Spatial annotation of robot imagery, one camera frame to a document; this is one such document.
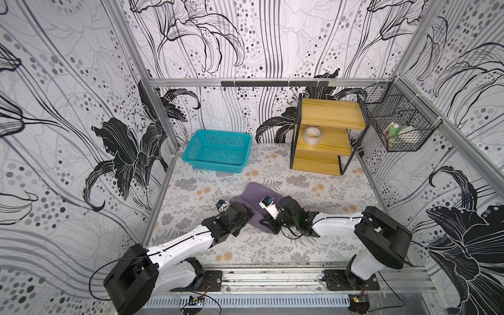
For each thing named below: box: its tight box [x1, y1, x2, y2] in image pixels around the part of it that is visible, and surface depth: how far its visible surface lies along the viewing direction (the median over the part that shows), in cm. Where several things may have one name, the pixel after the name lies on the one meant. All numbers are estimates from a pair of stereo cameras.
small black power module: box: [348, 294, 370, 315], surface depth 71 cm
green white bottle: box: [389, 123, 403, 138], surface depth 80 cm
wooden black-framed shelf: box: [290, 93, 371, 176], surface depth 99 cm
